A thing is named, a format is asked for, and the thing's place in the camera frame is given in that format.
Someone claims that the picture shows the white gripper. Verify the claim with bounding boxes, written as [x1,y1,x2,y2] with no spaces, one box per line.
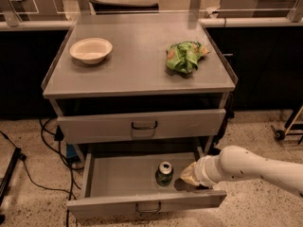
[180,155,222,187]

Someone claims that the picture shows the green soda can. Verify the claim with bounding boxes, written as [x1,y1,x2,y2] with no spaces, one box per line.
[155,162,173,186]

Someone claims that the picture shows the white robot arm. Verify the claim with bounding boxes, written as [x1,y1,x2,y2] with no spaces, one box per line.
[180,146,303,197]

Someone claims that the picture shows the open middle grey drawer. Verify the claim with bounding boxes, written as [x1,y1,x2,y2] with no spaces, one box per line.
[67,147,226,219]

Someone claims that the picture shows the grey metal drawer cabinet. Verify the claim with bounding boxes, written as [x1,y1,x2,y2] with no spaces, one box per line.
[43,12,237,157]

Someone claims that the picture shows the closed upper grey drawer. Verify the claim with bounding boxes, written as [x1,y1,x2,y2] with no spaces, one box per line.
[58,109,225,144]

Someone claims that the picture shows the green crumpled chip bag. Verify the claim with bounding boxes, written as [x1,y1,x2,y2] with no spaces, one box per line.
[166,41,209,74]

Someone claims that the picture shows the wheeled cart base right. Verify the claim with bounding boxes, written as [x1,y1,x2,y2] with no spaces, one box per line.
[271,104,303,145]

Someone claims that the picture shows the white paper bowl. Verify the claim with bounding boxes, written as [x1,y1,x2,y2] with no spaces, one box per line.
[69,38,113,64]

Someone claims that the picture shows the black stand base left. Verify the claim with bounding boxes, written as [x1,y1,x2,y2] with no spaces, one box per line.
[0,148,21,205]

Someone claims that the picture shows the black floor cables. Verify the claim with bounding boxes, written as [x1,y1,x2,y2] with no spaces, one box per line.
[0,116,84,227]

